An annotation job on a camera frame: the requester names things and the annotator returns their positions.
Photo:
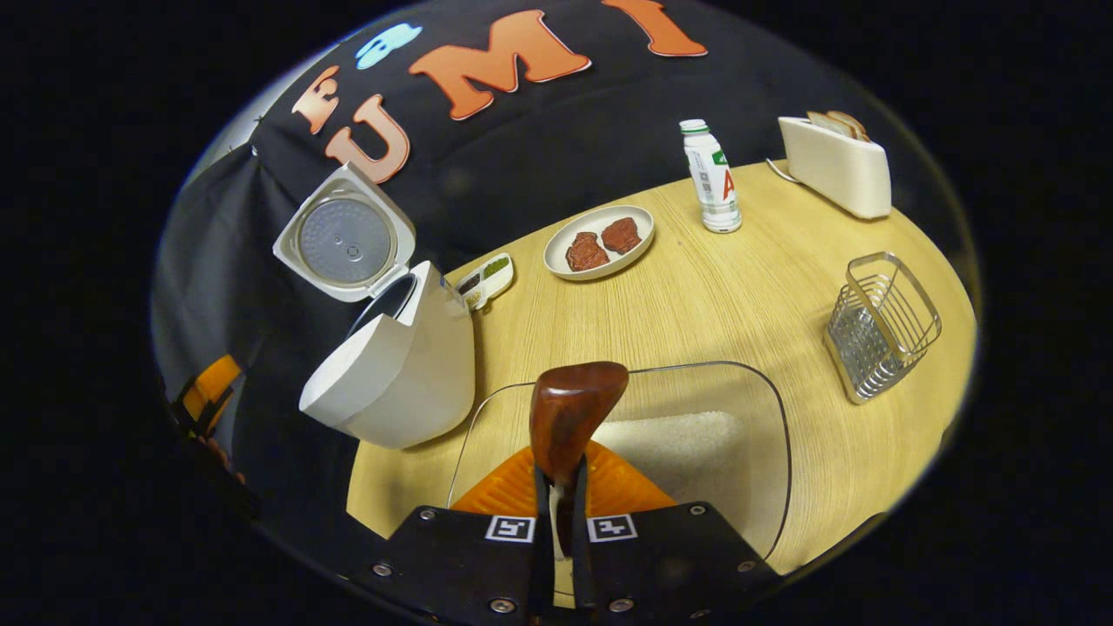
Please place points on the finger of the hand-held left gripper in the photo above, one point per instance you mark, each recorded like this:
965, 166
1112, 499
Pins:
213, 387

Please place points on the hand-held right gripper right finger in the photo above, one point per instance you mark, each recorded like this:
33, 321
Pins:
581, 574

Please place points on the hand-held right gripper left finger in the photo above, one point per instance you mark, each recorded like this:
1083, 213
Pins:
543, 574

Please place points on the brown wooden spoon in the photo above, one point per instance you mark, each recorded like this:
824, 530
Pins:
574, 409

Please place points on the white rice cooker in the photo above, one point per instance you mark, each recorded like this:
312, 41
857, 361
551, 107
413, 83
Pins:
400, 374

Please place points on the clear glass dish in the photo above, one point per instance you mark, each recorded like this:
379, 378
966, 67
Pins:
756, 522

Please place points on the white divided condiment dish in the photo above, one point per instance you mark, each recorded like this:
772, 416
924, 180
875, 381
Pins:
487, 280

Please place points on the white round plate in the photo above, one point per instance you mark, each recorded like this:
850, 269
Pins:
609, 265

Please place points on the red meat piece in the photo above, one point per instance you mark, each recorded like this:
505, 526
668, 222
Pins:
587, 252
621, 236

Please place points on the white green drink bottle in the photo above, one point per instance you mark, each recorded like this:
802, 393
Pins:
715, 183

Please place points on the cream toaster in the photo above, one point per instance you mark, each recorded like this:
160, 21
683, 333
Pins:
839, 174

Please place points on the toast bread slice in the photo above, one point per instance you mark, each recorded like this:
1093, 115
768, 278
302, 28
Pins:
856, 126
826, 123

